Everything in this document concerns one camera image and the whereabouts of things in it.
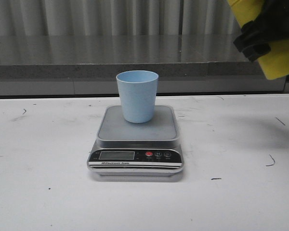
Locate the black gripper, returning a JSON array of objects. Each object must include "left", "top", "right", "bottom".
[{"left": 233, "top": 0, "right": 289, "bottom": 62}]

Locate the yellow squeeze bottle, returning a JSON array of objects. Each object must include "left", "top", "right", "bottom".
[{"left": 228, "top": 0, "right": 289, "bottom": 80}]

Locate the light blue plastic cup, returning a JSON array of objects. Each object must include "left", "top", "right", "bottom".
[{"left": 116, "top": 70, "right": 159, "bottom": 123}]

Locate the digital kitchen scale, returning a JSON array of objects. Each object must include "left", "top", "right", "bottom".
[{"left": 87, "top": 105, "right": 184, "bottom": 177}]

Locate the grey steel counter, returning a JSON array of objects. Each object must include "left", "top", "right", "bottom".
[{"left": 0, "top": 35, "right": 289, "bottom": 97}]

